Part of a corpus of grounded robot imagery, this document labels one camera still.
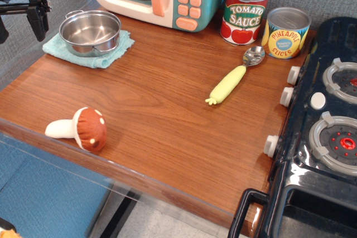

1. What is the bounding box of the orange plush object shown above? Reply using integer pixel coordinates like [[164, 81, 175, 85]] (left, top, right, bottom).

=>
[[0, 229, 22, 238]]

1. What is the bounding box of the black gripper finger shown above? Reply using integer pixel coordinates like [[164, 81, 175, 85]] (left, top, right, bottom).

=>
[[0, 17, 9, 44], [27, 8, 49, 42]]

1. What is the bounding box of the black metal table leg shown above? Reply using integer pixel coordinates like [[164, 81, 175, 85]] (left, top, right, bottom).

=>
[[100, 191, 138, 238]]

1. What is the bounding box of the plush brown white mushroom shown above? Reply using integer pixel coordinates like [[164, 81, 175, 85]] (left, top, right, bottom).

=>
[[45, 107, 107, 153]]

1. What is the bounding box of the pineapple slices can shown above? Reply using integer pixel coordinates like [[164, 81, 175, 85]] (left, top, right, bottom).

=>
[[261, 7, 311, 60]]

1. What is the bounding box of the dark blue toy stove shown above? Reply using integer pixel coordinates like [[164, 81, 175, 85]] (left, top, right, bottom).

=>
[[229, 17, 356, 237]]

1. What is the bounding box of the light blue folded cloth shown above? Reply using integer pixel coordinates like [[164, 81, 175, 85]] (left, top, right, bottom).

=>
[[42, 30, 134, 69]]

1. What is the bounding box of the small steel pot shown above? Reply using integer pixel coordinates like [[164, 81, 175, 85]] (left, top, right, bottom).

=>
[[59, 10, 122, 57]]

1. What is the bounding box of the tomato sauce can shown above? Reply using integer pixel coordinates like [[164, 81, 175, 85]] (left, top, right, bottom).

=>
[[220, 0, 268, 45]]

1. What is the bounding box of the spoon with yellow-green handle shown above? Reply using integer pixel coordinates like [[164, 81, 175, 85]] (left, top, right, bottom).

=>
[[205, 46, 266, 105]]

